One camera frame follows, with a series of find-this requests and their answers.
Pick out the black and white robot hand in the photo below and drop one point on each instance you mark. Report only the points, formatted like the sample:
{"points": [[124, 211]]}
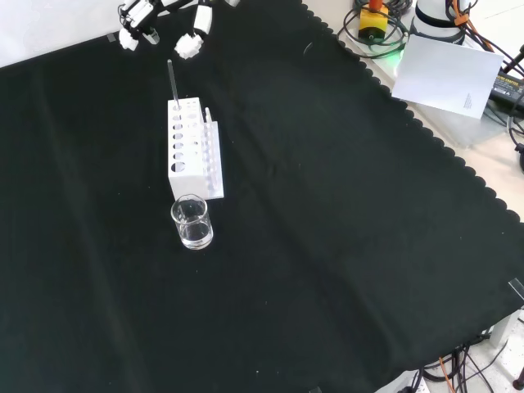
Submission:
{"points": [[135, 16]]}

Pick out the clear glass rod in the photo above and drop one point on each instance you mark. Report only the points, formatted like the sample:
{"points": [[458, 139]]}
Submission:
{"points": [[173, 84]]}

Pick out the white test tube rack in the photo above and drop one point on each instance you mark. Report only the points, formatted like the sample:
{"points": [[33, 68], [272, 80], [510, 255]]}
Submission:
{"points": [[192, 151]]}

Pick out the grey tape strip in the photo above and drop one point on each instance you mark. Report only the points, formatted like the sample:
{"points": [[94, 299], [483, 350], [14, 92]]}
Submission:
{"points": [[110, 38]]}

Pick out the small clear glass beaker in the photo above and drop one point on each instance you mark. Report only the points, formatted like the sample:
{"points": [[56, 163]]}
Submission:
{"points": [[192, 223]]}

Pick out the yellow stop button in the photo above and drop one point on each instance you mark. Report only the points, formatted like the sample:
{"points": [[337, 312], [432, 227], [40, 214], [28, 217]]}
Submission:
{"points": [[373, 21]]}

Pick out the black bench cloth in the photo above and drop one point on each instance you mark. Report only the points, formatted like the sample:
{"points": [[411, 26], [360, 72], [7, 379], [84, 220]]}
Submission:
{"points": [[311, 229]]}

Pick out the pale board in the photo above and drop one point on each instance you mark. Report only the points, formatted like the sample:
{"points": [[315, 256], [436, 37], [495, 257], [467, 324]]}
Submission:
{"points": [[447, 76]]}

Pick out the black power adapter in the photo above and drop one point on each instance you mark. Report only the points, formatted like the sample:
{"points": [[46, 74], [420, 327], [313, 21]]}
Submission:
{"points": [[507, 88]]}

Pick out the black tripod leg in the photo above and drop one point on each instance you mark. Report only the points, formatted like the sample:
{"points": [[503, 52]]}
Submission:
{"points": [[513, 61]]}

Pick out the white bracket block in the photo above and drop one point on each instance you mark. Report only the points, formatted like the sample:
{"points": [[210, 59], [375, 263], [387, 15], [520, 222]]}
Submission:
{"points": [[507, 327]]}

